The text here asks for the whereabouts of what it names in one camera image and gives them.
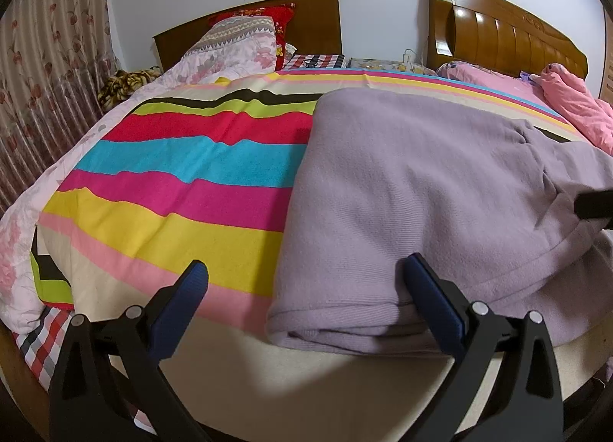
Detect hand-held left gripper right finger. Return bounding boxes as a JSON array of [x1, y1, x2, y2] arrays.
[[402, 252, 564, 442]]

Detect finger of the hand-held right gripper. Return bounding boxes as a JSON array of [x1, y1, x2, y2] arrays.
[[575, 189, 613, 232]]

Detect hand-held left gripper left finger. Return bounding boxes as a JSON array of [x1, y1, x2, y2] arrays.
[[48, 259, 210, 442]]

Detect mauve pants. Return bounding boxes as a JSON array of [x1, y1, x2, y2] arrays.
[[266, 88, 613, 357]]

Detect colourful striped blanket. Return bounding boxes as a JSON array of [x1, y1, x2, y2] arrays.
[[30, 66, 613, 442]]

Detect light wooden wardrobe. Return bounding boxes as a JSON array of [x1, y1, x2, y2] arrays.
[[596, 8, 613, 103]]

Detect pink bed sheet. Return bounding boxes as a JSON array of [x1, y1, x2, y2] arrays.
[[436, 61, 575, 122]]

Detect large glossy wooden headboard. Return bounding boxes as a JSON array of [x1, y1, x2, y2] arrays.
[[426, 0, 589, 78]]

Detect brown and yellow blanket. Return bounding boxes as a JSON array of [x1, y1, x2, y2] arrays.
[[97, 67, 164, 112]]

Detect nightstand with floral cloth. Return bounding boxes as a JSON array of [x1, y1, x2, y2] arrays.
[[346, 57, 439, 77]]

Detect pink floral quilt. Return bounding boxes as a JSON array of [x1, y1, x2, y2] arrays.
[[0, 16, 279, 334]]

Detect red plaid bed sheet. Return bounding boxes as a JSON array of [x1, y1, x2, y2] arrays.
[[14, 53, 346, 428]]

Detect brown floral curtain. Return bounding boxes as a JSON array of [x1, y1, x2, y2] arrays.
[[0, 0, 120, 213]]

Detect red embroidered pillow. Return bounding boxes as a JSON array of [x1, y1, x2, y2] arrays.
[[208, 3, 298, 72]]

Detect small dark wooden headboard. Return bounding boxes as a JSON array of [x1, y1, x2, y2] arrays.
[[153, 0, 343, 73]]

